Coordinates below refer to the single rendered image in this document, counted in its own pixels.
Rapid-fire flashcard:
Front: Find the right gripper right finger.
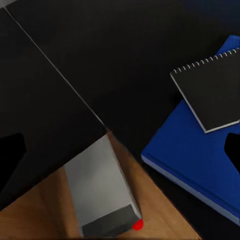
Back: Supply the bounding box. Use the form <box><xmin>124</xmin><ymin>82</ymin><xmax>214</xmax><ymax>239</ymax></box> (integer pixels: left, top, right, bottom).
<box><xmin>224</xmin><ymin>133</ymin><xmax>240</xmax><ymax>173</ymax></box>

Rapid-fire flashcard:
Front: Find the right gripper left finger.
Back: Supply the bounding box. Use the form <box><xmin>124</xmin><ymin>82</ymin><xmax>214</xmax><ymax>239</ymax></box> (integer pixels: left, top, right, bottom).
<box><xmin>0</xmin><ymin>133</ymin><xmax>26</xmax><ymax>193</ymax></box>

